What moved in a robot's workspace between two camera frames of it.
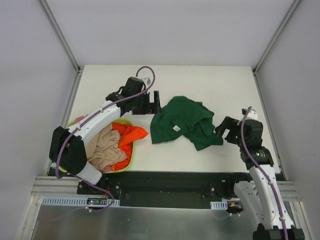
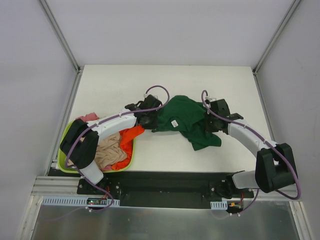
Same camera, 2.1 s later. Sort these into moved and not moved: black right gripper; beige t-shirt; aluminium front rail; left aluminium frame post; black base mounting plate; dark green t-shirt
Moved: black right gripper; dark green t-shirt
Not moved: aluminium front rail; left aluminium frame post; beige t-shirt; black base mounting plate
